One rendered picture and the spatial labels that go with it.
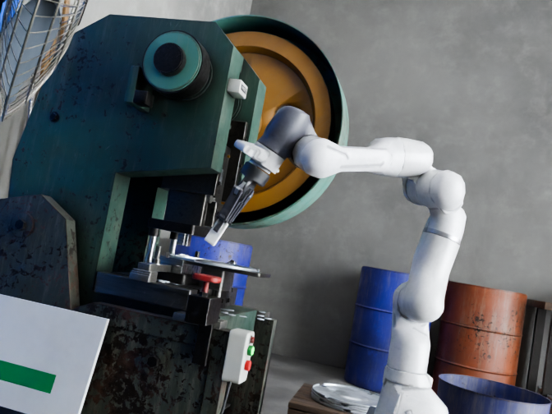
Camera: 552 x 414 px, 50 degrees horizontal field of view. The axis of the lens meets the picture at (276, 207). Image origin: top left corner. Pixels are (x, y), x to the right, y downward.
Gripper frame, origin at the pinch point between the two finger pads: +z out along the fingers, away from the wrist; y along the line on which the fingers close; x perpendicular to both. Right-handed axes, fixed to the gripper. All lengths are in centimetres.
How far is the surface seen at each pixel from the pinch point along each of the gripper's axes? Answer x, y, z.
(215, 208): 12.4, 28.9, -2.1
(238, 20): 59, 69, -64
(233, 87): 24.5, 16.0, -35.8
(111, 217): 35.2, 18.0, 17.4
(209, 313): -11.1, -2.9, 17.7
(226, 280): -2.9, 31.1, 14.9
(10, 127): 134, 90, 28
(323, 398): -49, 65, 35
